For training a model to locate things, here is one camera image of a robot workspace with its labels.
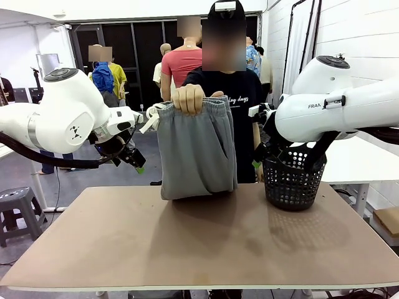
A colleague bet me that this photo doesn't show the person in black t-shirt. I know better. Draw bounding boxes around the person in black t-shirt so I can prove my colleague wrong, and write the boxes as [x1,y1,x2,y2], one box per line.
[182,0,264,184]

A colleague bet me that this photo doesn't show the brown cardboard box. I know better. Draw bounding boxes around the brown cardboard box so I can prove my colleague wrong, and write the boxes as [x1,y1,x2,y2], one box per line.
[372,207,399,247]

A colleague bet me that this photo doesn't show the black plastic mesh basket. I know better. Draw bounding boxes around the black plastic mesh basket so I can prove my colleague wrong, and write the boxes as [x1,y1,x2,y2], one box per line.
[262,146,327,212]

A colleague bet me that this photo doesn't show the grey training pants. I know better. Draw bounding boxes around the grey training pants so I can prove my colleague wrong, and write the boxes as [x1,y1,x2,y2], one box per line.
[139,95,239,202]

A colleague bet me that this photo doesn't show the mannequin with blue jeans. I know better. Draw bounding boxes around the mannequin with blue jeans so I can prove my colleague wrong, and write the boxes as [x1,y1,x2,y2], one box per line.
[39,149,75,175]

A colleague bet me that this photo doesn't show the black cap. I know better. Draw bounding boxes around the black cap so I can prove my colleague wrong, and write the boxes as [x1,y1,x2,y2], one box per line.
[208,0,247,23]

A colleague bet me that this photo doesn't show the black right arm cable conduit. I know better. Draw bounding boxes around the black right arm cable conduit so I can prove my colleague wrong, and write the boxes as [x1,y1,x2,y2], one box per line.
[307,126,399,163]

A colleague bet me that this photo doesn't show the black stand pole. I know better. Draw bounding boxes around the black stand pole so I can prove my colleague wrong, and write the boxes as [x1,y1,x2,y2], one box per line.
[312,0,322,59]
[299,0,314,72]

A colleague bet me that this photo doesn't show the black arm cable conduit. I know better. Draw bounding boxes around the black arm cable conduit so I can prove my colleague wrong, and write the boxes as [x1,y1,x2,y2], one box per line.
[0,132,103,171]
[307,126,399,163]

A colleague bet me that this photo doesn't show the mannequin with blue floral shirt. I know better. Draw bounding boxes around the mannequin with blue floral shirt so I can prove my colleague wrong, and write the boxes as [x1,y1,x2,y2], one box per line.
[245,36,262,77]

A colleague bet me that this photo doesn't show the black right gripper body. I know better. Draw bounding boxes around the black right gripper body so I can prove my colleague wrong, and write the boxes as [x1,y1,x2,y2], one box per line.
[263,135,283,156]

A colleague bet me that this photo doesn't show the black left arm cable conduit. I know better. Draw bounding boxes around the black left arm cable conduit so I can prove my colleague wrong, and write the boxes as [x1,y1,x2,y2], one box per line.
[0,132,103,171]

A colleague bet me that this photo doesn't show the person's left forearm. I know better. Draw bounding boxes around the person's left forearm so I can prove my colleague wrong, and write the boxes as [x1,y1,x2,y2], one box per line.
[253,121,263,171]

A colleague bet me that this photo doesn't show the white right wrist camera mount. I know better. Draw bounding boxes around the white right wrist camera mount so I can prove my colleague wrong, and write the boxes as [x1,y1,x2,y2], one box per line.
[248,103,275,118]

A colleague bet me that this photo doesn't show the person's right hand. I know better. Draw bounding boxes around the person's right hand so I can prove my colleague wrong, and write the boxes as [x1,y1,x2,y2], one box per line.
[172,83,225,116]

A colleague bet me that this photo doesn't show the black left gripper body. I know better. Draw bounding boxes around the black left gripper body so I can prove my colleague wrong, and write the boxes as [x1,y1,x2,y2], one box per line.
[99,138,130,166]

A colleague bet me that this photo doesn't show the black bent pipe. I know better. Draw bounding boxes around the black bent pipe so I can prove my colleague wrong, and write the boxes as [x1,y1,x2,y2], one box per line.
[282,0,305,96]

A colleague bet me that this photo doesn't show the person in dark clothes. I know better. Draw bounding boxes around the person in dark clothes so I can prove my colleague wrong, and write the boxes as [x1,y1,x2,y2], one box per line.
[0,73,16,103]

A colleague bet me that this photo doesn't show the white reflector panel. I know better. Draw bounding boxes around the white reflector panel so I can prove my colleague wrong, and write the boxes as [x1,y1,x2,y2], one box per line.
[36,53,60,78]

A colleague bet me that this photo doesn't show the grey plastic stool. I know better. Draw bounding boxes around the grey plastic stool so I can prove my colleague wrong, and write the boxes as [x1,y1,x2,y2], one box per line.
[0,186,48,249]

